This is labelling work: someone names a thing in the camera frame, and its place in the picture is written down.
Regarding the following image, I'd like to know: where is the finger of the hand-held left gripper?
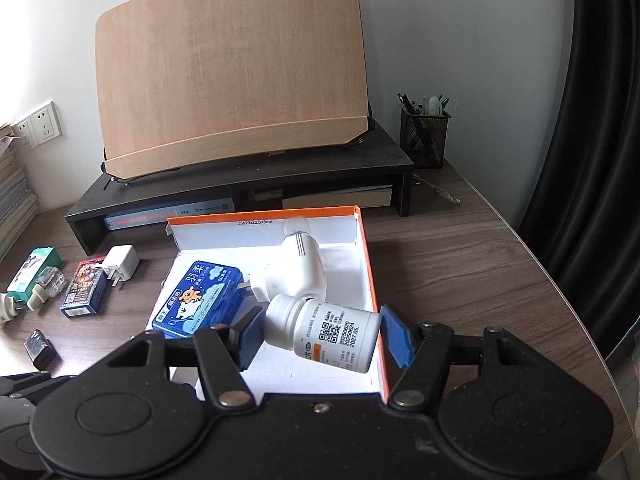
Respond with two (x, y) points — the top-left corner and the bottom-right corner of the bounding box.
(0, 371), (68, 401)

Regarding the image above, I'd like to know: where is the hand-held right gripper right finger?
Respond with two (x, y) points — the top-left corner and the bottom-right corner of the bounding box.
(380, 304), (543, 408)

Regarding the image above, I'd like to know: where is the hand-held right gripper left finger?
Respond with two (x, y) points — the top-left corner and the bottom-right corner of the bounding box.
(102, 309), (265, 408)

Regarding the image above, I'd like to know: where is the black charger adapter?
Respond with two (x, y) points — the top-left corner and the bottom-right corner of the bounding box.
(24, 329), (58, 368)

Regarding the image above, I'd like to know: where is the blue tissue box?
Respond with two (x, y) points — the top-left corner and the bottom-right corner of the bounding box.
(151, 260), (244, 338)

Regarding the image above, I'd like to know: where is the white pill bottle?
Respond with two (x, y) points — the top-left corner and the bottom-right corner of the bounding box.
(263, 294), (383, 375)

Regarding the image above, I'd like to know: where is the white mosquito repellent plug heater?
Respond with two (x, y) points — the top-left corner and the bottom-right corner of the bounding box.
(248, 217), (327, 306)

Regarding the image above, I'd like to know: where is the clear glass bottle white cap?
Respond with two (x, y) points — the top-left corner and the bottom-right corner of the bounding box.
(27, 266), (67, 316)

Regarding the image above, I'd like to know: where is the green and white box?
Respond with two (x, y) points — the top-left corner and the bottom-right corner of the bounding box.
(7, 246), (63, 297)

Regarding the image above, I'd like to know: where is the orange and white cardboard box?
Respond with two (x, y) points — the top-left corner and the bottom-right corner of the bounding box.
(145, 205), (391, 406)

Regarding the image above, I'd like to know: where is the white empty plug heater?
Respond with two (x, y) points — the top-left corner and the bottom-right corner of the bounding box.
(0, 292), (23, 330)

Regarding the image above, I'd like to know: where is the blue playing card box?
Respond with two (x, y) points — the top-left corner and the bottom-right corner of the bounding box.
(60, 256), (112, 318)

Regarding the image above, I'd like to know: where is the white charger adapter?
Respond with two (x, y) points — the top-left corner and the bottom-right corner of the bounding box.
(101, 245), (141, 290)

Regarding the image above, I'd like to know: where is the grey book red stripe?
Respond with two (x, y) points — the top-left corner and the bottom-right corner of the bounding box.
(103, 201), (236, 231)

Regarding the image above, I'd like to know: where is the black monitor riser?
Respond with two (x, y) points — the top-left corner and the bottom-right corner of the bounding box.
(65, 120), (415, 256)

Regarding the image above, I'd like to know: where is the stack of books and papers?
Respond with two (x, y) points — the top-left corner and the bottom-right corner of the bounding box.
(0, 122), (38, 263)

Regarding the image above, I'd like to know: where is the black mesh pen holder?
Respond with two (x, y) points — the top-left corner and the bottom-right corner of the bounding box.
(400, 110), (452, 170)

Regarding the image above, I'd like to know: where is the wooden book stand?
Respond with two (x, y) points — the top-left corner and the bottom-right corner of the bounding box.
(95, 0), (375, 181)

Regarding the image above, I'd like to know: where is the black curtain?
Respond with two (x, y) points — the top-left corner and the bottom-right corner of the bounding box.
(517, 0), (640, 361)

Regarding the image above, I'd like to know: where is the thin clear cable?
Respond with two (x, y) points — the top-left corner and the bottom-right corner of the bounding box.
(415, 175), (461, 206)

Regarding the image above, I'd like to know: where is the white wall socket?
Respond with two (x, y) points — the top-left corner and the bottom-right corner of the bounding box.
(31, 101), (63, 145)
(10, 115), (38, 148)

